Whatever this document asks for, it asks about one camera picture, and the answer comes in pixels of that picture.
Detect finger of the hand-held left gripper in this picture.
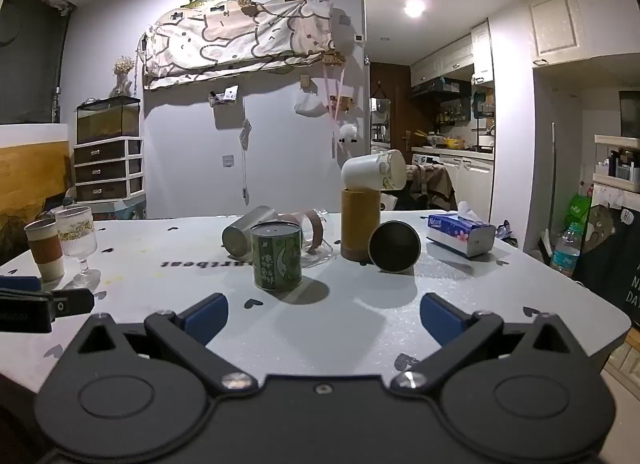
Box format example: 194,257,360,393
0,275,42,292
49,288,96,318

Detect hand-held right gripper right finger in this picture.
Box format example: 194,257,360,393
390,293,588,392

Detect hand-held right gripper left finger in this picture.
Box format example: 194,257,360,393
66,293,259,393

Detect white cup with brown sleeve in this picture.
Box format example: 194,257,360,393
23,218,66,281

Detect dark grey cup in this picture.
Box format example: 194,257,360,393
368,220,422,274

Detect silver metal cup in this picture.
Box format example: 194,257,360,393
222,205,277,256

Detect glass cup with brown sleeve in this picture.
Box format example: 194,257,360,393
276,209,337,269

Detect white paper cup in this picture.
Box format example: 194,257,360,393
341,149,407,192

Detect ribbed glass goblet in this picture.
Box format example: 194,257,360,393
54,206,102,290

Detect blue tissue box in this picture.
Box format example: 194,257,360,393
425,201,497,258

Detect green printed tin can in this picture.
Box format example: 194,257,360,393
249,221,304,293

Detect wooden landscape panel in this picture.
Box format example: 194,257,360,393
0,140,72,265

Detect brown cardboard tube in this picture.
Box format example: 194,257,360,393
341,186,384,263

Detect chair with brown cloth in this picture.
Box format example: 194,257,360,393
403,163,459,211

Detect white drawer unit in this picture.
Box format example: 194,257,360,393
73,137,146,203

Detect plastic water bottle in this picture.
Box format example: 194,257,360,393
551,223,584,278

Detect green bag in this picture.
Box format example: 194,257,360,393
564,193,592,231

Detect white pole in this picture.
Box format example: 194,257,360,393
548,121,559,245

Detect black chalkboard sign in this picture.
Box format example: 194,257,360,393
572,193,640,330

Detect glass fish tank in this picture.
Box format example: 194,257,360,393
75,96,142,145

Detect dark curtain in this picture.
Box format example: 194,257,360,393
0,0,77,126

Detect dried flowers in vase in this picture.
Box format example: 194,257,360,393
110,56,137,98

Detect white storage shelf with bottles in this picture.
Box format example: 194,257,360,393
592,133,640,195

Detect white hanging bag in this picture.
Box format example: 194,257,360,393
293,88,324,116

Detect white upper kitchen cabinets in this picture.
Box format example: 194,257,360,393
410,0,587,87

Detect printed wall cloth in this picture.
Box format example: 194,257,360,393
142,0,336,91

